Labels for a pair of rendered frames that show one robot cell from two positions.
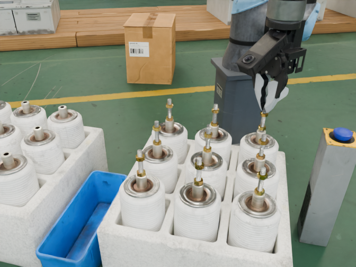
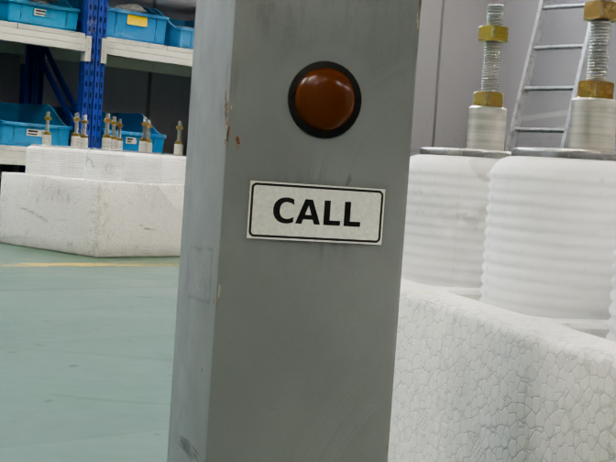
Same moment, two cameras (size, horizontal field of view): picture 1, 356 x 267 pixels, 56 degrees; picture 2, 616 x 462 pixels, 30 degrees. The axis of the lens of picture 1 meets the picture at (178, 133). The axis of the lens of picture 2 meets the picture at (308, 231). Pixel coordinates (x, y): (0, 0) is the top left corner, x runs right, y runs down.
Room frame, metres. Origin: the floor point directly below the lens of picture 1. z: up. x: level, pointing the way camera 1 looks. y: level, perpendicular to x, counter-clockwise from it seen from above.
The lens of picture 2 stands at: (1.03, -0.58, 0.24)
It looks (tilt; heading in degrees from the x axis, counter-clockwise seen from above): 3 degrees down; 150
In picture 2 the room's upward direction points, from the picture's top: 4 degrees clockwise
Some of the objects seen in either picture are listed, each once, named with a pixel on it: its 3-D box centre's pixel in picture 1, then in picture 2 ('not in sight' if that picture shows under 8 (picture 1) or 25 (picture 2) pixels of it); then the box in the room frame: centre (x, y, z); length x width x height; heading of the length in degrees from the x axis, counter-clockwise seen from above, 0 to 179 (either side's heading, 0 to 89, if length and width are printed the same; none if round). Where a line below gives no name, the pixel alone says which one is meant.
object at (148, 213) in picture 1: (143, 217); not in sight; (0.54, 0.07, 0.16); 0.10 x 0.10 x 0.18
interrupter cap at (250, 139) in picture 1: (259, 140); not in sight; (0.72, -0.21, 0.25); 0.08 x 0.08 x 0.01
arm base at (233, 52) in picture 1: (245, 51); not in sight; (1.14, -0.23, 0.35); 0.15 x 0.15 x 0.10
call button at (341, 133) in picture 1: (342, 135); not in sight; (0.64, -0.37, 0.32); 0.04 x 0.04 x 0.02
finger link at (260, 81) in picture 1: (266, 89); not in sight; (0.75, -0.21, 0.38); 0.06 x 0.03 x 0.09; 125
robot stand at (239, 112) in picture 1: (239, 103); not in sight; (1.14, -0.23, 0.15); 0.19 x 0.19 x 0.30; 13
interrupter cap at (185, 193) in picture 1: (197, 194); not in sight; (0.52, -0.04, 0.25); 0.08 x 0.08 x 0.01
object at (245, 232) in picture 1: (251, 236); (472, 312); (0.49, -0.16, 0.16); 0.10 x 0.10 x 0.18
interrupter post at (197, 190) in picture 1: (197, 189); not in sight; (0.52, -0.04, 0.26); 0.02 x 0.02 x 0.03
